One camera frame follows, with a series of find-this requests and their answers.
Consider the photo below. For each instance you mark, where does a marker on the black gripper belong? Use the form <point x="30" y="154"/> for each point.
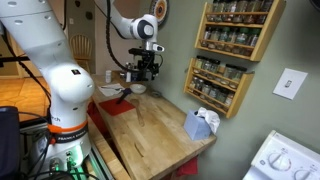
<point x="146" y="62"/>

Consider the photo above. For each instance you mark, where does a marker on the thyme spice bottle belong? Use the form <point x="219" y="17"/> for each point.
<point x="214" y="92"/>

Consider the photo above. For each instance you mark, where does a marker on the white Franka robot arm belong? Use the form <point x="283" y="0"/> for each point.
<point x="60" y="76"/>

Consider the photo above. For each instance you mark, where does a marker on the black lid spice jar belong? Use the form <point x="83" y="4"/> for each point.
<point x="214" y="66"/>
<point x="232" y="8"/>
<point x="266" y="8"/>
<point x="239" y="74"/>
<point x="229" y="100"/>
<point x="223" y="7"/>
<point x="199" y="62"/>
<point x="241" y="8"/>
<point x="216" y="7"/>
<point x="252" y="8"/>
<point x="229" y="71"/>
<point x="215" y="36"/>
<point x="232" y="37"/>
<point x="222" y="96"/>
<point x="207" y="64"/>
<point x="200" y="85"/>
<point x="193" y="82"/>
<point x="207" y="35"/>

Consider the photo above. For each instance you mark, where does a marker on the Herbs from Provence bottle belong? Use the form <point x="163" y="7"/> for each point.
<point x="206" y="89"/>

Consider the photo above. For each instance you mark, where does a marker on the green lid spice jar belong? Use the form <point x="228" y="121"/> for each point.
<point x="224" y="36"/>
<point x="254" y="39"/>
<point x="242" y="38"/>

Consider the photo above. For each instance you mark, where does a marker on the wooden spice rack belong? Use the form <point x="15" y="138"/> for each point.
<point x="263" y="40"/>
<point x="238" y="100"/>

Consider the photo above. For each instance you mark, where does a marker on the white ceramic bowl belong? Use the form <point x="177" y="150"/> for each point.
<point x="138" y="88"/>

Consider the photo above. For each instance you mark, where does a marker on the small metal lid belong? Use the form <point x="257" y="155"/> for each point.
<point x="155" y="94"/>

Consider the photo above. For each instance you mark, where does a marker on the steel and white grinder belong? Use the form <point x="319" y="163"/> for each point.
<point x="128" y="76"/>

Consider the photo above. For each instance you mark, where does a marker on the wooden spoon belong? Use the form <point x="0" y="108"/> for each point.
<point x="138" y="111"/>

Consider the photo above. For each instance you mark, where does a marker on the metal spoon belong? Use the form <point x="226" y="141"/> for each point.
<point x="111" y="88"/>

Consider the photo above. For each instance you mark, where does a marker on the white shaker canister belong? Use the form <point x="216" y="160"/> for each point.
<point x="108" y="76"/>

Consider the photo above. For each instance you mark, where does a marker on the white paper napkin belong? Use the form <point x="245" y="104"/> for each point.
<point x="110" y="91"/>

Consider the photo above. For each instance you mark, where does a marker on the red silicone mat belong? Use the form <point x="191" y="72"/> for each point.
<point x="115" y="107"/>

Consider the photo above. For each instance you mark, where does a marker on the red cloth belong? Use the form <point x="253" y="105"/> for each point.
<point x="188" y="167"/>
<point x="96" y="116"/>

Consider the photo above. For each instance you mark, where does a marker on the blue tissue box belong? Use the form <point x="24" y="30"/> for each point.
<point x="196" y="126"/>

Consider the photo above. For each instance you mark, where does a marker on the wooden chair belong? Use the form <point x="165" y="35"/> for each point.
<point x="81" y="50"/>

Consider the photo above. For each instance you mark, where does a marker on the white tissue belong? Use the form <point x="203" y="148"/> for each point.
<point x="210" y="117"/>

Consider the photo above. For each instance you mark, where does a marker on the white stove knob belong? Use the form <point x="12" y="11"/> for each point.
<point x="303" y="175"/>
<point x="279" y="161"/>

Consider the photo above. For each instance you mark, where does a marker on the dark blue bag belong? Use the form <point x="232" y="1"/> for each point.
<point x="8" y="143"/>

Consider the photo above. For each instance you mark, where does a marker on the white stove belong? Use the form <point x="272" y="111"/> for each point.
<point x="286" y="160"/>

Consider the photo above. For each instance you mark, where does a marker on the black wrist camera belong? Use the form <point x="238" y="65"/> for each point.
<point x="140" y="51"/>

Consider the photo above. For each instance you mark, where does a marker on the round patterned wall plate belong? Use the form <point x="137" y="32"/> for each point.
<point x="160" y="10"/>

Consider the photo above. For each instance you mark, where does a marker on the small white wall switch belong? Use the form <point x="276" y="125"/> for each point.
<point x="71" y="21"/>

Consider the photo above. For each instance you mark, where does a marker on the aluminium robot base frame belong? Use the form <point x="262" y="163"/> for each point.
<point x="100" y="163"/>

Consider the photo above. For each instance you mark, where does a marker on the white light switch plate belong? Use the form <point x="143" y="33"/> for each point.
<point x="290" y="83"/>

